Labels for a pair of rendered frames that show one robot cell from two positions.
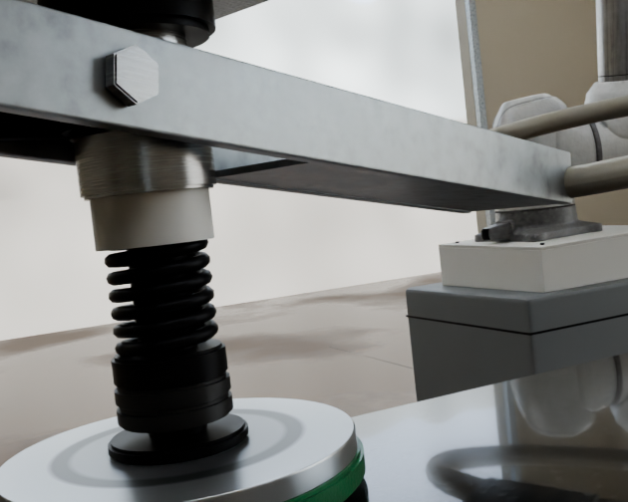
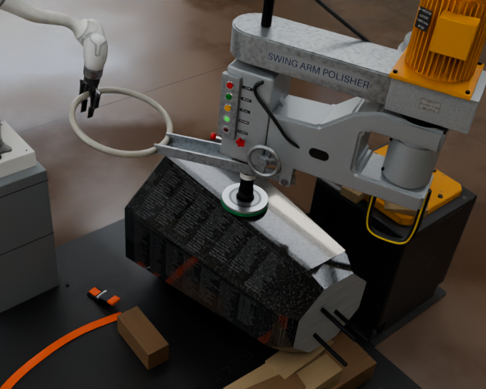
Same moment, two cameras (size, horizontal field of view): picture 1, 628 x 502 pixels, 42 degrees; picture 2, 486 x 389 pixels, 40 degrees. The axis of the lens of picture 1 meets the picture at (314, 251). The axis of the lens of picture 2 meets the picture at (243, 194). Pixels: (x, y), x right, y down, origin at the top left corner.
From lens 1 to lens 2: 3.19 m
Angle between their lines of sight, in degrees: 104
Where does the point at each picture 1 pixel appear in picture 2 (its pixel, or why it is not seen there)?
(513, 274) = (20, 165)
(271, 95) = not seen: hidden behind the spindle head
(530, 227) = (1, 146)
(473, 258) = not seen: outside the picture
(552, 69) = not seen: outside the picture
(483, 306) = (23, 181)
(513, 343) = (39, 186)
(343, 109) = not seen: hidden behind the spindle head
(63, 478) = (258, 203)
